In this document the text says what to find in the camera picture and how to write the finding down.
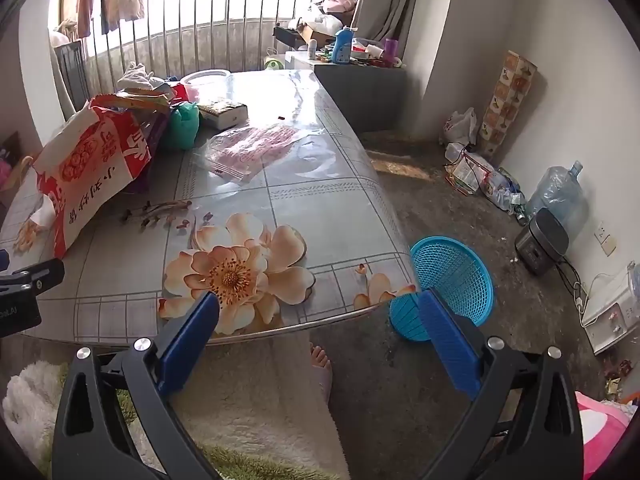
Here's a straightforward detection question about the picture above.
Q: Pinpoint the heap of packets and bottles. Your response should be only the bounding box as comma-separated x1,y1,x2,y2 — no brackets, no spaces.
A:
445,145,526,217

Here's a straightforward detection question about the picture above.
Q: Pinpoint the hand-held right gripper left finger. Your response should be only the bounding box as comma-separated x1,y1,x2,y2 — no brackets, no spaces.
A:
51,290,226,480

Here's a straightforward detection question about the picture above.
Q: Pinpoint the tall patterned box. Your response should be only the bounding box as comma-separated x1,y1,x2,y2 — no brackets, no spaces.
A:
477,50,538,158

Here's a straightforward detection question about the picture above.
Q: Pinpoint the blue plastic basket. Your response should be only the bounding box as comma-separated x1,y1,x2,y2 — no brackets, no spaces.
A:
389,235,495,342

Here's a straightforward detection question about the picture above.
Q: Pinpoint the clear round plastic container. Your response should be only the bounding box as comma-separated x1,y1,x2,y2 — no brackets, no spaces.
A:
179,70,233,104

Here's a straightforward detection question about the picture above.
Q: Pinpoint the white appliance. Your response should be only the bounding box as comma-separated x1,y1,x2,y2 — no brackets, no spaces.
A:
582,265,640,356

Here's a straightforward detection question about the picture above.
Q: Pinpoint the grey curtain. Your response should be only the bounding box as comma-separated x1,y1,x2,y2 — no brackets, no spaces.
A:
350,0,458,52

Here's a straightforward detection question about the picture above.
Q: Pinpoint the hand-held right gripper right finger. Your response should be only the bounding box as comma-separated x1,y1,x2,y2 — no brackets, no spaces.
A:
417,287,586,480

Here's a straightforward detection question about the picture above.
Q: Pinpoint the clear zip bag pink print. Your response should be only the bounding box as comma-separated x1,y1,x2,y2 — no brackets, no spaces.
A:
206,125,302,183

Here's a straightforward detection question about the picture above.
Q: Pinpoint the metal railing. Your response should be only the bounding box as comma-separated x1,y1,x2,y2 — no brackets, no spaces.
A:
50,0,351,96

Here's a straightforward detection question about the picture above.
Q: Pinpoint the pink cushion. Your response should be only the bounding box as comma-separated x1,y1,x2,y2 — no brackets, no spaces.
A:
575,391,633,478

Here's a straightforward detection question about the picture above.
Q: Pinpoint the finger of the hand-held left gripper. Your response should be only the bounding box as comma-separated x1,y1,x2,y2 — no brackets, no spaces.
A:
0,249,66,297

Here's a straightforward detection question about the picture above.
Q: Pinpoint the person's foot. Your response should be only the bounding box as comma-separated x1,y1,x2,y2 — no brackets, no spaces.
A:
309,342,334,403

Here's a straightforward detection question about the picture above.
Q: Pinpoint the floral tablecloth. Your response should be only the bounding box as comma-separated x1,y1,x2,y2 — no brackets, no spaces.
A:
0,70,418,348

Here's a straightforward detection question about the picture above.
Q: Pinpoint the dark chair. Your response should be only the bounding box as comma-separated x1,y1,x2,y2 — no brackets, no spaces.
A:
54,40,92,111

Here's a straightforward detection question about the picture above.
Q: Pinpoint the white plastic bag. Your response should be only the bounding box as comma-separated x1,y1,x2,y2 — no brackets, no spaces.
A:
440,107,478,146
295,5,344,36

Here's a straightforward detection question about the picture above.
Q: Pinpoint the green plastic bag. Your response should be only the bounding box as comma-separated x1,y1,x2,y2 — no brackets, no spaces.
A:
162,101,201,151

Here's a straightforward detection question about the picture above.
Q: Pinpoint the green white fluffy blanket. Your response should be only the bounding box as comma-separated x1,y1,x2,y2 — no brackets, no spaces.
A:
2,360,223,480

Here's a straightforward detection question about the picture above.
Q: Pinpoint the white cloth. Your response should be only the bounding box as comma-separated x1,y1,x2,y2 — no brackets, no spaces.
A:
117,62,169,94

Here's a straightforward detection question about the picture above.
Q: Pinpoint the red and white large bag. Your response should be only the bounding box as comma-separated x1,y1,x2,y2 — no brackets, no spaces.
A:
32,94,153,260

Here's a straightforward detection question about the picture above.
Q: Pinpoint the small cardboard box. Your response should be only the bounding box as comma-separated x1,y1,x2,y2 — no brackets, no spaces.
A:
197,100,249,130

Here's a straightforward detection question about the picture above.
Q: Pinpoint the dark rice cooker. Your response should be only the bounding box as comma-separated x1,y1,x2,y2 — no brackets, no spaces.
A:
515,208,570,276

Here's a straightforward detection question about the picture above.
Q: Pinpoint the blue detergent bottle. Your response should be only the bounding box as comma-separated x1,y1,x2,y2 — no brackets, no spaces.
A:
331,26,359,64

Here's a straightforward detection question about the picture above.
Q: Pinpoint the grey cabinet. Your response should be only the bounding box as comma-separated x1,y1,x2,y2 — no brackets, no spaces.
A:
285,52,408,133

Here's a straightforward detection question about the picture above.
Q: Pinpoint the white cable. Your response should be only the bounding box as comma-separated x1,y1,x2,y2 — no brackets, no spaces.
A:
575,272,626,328

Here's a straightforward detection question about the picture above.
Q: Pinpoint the large blue water jug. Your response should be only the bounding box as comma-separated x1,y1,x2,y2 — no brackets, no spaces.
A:
525,161,591,241

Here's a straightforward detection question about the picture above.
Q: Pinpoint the wall socket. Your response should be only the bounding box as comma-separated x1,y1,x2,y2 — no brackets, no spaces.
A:
595,221,618,256

